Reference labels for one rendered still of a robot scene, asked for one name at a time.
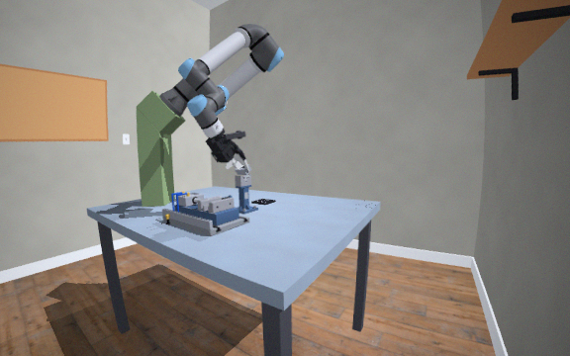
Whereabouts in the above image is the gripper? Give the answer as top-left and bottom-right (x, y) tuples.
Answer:
(206, 128), (249, 172)

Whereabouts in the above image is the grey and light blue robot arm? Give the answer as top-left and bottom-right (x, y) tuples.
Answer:
(159, 24), (284, 138)

